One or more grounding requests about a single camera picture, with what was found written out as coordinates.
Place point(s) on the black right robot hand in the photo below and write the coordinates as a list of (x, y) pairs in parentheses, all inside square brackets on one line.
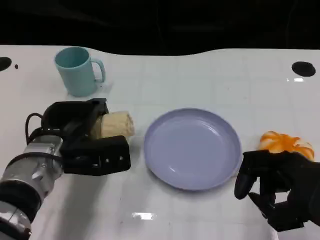
[(300, 185)]

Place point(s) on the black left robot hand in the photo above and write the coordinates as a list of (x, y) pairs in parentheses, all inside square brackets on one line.
[(100, 155)]

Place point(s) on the orange and white bread roll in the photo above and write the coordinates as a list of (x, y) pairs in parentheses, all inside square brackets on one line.
[(280, 142)]

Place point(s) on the pale green mug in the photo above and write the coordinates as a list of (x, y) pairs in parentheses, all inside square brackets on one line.
[(75, 75)]

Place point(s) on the lilac plate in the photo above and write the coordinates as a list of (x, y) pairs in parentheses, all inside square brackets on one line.
[(190, 147)]

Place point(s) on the black cloth behind table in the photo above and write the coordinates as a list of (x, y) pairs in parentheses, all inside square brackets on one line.
[(160, 22)]

